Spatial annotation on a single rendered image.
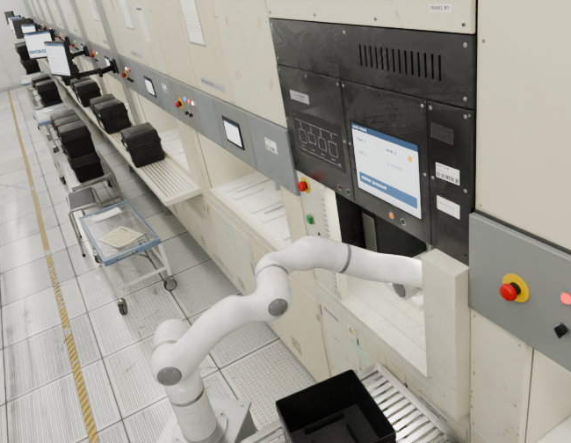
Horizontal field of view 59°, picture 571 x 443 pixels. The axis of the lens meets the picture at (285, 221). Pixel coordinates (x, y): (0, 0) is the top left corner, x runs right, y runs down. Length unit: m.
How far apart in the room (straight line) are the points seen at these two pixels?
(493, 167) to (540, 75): 0.23
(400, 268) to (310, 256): 0.27
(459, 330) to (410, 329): 0.54
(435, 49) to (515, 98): 0.21
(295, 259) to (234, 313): 0.24
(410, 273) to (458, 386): 0.34
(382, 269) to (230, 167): 1.99
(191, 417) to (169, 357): 0.29
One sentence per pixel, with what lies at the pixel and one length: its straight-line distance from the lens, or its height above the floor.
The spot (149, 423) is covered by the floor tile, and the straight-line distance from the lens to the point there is 3.10.
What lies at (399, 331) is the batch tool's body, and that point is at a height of 0.87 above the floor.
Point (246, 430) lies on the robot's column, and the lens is 1.96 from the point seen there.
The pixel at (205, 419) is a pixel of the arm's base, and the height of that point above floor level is 0.85.
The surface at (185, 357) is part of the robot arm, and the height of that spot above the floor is 1.16.
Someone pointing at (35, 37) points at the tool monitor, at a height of 1.71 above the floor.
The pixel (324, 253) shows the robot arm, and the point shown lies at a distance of 1.45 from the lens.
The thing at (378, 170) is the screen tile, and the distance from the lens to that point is 1.48.
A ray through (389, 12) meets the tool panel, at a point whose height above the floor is 1.99.
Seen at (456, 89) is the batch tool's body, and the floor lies 1.84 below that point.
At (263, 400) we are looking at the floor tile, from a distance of 2.97.
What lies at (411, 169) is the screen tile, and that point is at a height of 1.61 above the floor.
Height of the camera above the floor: 2.18
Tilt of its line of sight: 29 degrees down
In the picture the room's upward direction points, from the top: 11 degrees counter-clockwise
